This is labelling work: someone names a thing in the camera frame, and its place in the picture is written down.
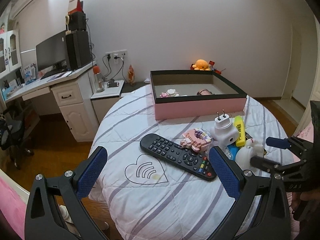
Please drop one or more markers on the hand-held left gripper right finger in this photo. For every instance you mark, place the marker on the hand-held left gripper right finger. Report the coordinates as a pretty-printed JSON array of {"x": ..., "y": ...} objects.
[{"x": 225, "y": 176}]

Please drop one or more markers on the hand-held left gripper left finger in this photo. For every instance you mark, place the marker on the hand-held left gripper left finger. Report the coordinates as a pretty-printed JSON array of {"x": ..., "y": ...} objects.
[{"x": 92, "y": 171}]

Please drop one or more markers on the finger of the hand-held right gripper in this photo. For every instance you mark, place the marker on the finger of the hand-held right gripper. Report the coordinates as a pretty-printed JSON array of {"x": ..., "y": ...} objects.
[
  {"x": 262, "y": 162},
  {"x": 276, "y": 143}
]

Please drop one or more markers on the white animal figurine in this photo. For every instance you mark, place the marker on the white animal figurine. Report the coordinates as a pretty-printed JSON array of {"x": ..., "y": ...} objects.
[{"x": 255, "y": 147}]

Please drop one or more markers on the white silver dome toy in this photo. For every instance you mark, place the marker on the white silver dome toy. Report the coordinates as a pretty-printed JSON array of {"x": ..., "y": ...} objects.
[{"x": 243, "y": 158}]

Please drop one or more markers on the blue small packet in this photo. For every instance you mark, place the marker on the blue small packet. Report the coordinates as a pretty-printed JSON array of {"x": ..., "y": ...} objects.
[{"x": 233, "y": 152}]

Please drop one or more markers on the yellow highlighter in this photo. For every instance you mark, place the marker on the yellow highlighter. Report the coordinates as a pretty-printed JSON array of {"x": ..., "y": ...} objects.
[{"x": 240, "y": 135}]

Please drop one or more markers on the white plug adapter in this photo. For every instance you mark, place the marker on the white plug adapter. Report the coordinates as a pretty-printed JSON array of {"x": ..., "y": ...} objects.
[{"x": 225, "y": 132}]

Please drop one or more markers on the pink building block toy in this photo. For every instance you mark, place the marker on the pink building block toy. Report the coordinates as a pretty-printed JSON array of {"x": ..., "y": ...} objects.
[{"x": 197, "y": 136}]

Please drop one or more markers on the black remote control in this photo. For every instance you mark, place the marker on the black remote control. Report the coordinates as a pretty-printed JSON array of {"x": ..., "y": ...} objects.
[{"x": 162, "y": 146}]

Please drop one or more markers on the pink storage box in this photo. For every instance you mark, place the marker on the pink storage box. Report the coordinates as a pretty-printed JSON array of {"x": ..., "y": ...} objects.
[{"x": 200, "y": 108}]

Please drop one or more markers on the pink printed blanket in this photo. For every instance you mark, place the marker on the pink printed blanket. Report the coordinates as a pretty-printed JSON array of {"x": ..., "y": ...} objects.
[{"x": 306, "y": 132}]

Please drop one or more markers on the white desk with drawers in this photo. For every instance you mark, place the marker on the white desk with drawers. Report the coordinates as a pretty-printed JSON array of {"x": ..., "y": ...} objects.
[{"x": 72, "y": 105}]

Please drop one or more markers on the white bedside table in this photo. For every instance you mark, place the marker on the white bedside table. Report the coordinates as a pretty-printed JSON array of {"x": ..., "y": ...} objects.
[{"x": 107, "y": 95}]

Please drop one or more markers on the rose gold tin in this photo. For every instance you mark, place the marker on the rose gold tin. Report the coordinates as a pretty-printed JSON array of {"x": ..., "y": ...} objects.
[{"x": 205, "y": 92}]

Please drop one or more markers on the pink cloth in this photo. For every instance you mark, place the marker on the pink cloth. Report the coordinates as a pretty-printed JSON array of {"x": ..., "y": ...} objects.
[{"x": 10, "y": 205}]

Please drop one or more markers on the small grey device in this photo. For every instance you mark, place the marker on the small grey device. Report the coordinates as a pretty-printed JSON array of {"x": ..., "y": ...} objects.
[{"x": 113, "y": 84}]

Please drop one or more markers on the black office chair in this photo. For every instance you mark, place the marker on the black office chair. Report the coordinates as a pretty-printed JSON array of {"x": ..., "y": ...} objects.
[{"x": 12, "y": 130}]

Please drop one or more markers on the clear bottle with orange cap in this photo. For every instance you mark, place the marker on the clear bottle with orange cap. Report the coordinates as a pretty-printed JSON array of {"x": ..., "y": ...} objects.
[{"x": 98, "y": 80}]

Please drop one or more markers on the black and white low cabinet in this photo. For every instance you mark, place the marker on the black and white low cabinet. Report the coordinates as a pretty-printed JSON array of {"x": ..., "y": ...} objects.
[{"x": 132, "y": 87}]

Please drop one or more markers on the small pink white toy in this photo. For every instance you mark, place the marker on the small pink white toy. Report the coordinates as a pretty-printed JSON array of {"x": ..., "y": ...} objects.
[{"x": 169, "y": 93}]

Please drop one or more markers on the small red white packet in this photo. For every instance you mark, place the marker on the small red white packet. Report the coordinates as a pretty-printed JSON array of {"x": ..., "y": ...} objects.
[{"x": 212, "y": 63}]

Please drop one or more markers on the orange snack bag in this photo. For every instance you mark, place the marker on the orange snack bag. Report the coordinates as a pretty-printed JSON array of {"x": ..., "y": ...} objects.
[{"x": 131, "y": 75}]

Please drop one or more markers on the orange octopus plush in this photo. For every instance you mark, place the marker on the orange octopus plush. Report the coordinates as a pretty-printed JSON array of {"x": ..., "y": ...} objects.
[{"x": 200, "y": 64}]

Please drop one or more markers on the blue white box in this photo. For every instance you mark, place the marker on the blue white box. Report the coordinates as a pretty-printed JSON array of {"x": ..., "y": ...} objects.
[{"x": 30, "y": 73}]

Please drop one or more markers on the black computer tower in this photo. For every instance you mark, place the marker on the black computer tower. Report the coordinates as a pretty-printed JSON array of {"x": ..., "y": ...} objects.
[{"x": 78, "y": 50}]

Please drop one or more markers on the black computer monitor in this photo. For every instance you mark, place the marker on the black computer monitor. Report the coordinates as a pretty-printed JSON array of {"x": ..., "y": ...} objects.
[{"x": 50, "y": 52}]

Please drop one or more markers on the white glass-door cabinet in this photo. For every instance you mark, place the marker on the white glass-door cabinet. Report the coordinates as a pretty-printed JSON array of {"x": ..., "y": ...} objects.
[{"x": 11, "y": 55}]

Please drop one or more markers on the black speaker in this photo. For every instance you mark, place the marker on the black speaker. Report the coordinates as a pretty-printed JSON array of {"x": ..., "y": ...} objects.
[{"x": 77, "y": 21}]

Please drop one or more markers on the red cardboard box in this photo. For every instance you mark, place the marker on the red cardboard box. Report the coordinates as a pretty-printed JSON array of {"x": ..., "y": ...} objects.
[{"x": 75, "y": 5}]

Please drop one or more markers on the white wall socket strip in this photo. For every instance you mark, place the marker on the white wall socket strip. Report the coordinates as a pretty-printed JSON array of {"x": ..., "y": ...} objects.
[{"x": 116, "y": 55}]

